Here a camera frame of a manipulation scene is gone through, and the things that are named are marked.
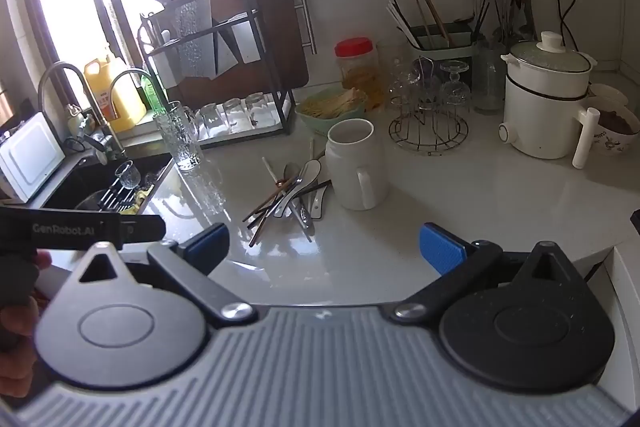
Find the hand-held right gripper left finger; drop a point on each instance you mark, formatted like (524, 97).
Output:
(210, 243)

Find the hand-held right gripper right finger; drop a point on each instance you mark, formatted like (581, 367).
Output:
(442, 249)

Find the black chopstick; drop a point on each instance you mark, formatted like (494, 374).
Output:
(306, 227)
(257, 216)

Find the copper spoon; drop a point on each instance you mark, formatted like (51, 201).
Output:
(281, 183)

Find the white chopstick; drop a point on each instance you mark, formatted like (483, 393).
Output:
(311, 149)
(270, 169)

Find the steel spoon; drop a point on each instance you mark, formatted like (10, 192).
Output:
(290, 172)

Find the white ceramic spoon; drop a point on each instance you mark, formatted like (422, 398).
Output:
(320, 204)
(311, 169)

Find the white ceramic jar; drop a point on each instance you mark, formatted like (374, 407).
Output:
(357, 167)

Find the person's left hand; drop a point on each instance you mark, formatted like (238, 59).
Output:
(15, 347)

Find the black sink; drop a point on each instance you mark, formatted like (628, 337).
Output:
(95, 187)

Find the small glass cup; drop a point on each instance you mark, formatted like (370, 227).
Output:
(127, 174)

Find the white plastic box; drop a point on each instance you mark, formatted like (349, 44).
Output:
(27, 157)

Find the tall textured glass mug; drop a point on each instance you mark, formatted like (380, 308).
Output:
(177, 137)

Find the white drip tray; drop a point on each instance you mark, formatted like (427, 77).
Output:
(235, 127)

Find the yellow oil bottle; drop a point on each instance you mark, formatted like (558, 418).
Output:
(112, 94)

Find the green bottle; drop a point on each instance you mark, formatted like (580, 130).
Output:
(151, 92)

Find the steel faucet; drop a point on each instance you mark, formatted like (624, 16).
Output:
(55, 72)

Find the green plastic basket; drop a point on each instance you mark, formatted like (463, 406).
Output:
(320, 124)

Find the glass goblet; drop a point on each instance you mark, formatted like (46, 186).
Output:
(405, 83)
(455, 82)

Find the white electric cooker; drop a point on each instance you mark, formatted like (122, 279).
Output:
(545, 107)

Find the glass pitcher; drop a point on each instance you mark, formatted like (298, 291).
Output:
(489, 77)

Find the white plastic board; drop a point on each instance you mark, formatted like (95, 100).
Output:
(162, 68)
(234, 47)

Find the bundle of thin wooden sticks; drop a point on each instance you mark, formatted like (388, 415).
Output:
(332, 103)

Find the black metal dish rack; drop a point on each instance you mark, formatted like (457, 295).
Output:
(150, 52)

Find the plastic jar with red lid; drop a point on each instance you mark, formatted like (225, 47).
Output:
(356, 72)

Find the green utensil holder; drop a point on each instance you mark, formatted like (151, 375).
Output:
(440, 42)

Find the pale ceramic bowl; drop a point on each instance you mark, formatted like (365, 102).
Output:
(615, 127)

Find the textured glass board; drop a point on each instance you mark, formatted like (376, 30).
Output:
(192, 32)

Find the brown wooden cutting board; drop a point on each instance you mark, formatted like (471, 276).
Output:
(275, 37)

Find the bunch of assorted chopsticks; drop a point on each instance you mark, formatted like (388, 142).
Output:
(430, 22)

